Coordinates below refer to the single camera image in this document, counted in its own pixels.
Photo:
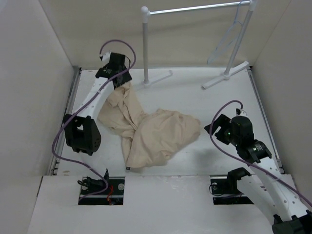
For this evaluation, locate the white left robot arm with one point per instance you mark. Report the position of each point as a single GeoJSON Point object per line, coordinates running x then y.
{"type": "Point", "coordinates": [82, 133]}

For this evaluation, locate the white clothes rack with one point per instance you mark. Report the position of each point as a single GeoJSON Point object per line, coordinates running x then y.
{"type": "Point", "coordinates": [186, 36]}

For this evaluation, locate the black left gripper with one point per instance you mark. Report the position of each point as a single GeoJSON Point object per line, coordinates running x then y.
{"type": "Point", "coordinates": [126, 78]}

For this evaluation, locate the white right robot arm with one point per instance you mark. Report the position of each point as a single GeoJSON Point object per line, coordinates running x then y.
{"type": "Point", "coordinates": [277, 201]}

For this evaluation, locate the light blue wire hanger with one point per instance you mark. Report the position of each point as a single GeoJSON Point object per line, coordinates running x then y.
{"type": "Point", "coordinates": [227, 40]}

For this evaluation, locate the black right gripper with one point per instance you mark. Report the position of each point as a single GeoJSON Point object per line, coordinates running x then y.
{"type": "Point", "coordinates": [223, 122]}

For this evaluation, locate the beige trousers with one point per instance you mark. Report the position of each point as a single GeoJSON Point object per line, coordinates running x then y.
{"type": "Point", "coordinates": [146, 139]}

